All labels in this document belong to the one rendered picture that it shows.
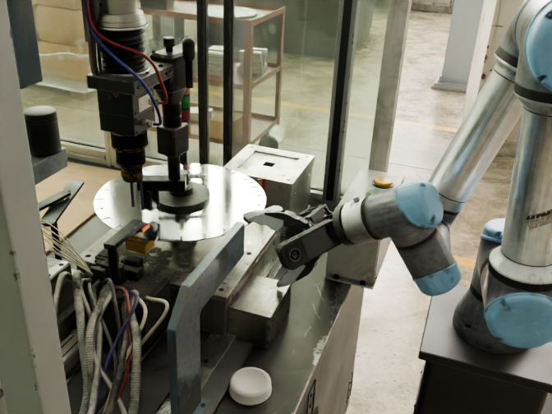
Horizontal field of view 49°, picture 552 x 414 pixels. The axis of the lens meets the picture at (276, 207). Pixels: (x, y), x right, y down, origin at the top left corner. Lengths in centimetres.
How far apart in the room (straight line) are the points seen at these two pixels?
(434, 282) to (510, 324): 13
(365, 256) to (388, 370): 103
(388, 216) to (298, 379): 33
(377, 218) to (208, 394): 40
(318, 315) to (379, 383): 101
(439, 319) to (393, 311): 126
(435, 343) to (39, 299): 85
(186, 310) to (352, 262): 52
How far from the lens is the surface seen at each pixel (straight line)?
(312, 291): 129
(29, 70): 98
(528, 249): 98
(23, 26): 96
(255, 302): 112
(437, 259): 100
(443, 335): 123
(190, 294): 86
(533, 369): 122
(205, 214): 113
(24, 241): 47
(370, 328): 242
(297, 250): 100
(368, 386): 218
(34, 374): 54
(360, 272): 130
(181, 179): 109
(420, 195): 94
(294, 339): 116
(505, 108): 103
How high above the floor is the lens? 149
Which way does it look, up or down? 28 degrees down
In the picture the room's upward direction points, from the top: 3 degrees clockwise
